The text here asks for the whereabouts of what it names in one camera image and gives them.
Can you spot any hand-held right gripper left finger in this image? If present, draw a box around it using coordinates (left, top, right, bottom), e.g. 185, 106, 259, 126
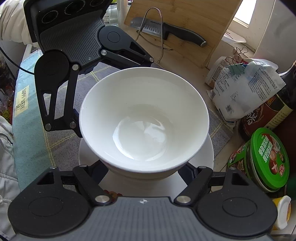
37, 160, 110, 207

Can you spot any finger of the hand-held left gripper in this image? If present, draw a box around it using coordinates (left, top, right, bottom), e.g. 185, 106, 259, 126
101, 32, 155, 70
38, 65, 81, 137

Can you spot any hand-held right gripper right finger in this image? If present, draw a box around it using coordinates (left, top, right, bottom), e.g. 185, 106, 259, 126
174, 162, 251, 205

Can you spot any white floral plate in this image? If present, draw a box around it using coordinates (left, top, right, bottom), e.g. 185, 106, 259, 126
78, 133, 214, 197

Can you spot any white pink floral bowl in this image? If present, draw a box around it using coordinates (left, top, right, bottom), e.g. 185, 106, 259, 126
79, 67, 210, 180

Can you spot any person's left forearm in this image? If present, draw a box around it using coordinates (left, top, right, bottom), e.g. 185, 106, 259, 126
0, 0, 35, 44

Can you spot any grey checked cloth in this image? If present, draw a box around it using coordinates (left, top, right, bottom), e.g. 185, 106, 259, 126
13, 50, 234, 193

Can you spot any stack of clear plastic cups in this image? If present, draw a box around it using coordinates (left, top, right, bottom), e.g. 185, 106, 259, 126
117, 0, 132, 24

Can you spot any bamboo cutting board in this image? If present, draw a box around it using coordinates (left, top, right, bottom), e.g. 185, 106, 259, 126
124, 0, 243, 69

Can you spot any green lid sauce jar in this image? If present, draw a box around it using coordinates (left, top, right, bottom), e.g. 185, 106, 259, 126
228, 127, 290, 193

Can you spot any red white printed bag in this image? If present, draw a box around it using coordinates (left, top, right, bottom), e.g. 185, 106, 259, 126
205, 56, 234, 87

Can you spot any person's light grey jacket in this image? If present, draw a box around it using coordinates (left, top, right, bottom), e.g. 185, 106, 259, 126
0, 115, 22, 241

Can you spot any white blue printed bag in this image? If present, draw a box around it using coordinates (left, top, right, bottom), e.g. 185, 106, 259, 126
207, 58, 287, 128

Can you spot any yellow lid spice jar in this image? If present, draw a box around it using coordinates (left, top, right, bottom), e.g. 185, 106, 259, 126
272, 195, 292, 230

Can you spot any dark soy sauce bottle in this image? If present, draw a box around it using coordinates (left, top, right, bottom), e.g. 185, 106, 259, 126
238, 60, 296, 144

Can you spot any teal binder clip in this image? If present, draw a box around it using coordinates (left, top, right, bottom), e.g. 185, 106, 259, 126
225, 62, 249, 76

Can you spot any metal wire rack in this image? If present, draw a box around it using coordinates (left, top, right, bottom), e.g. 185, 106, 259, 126
135, 7, 174, 63

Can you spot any black cable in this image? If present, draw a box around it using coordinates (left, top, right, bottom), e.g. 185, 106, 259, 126
0, 45, 37, 75

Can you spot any black handled kitchen knife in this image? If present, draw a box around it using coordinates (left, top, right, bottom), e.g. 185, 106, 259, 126
130, 17, 208, 48

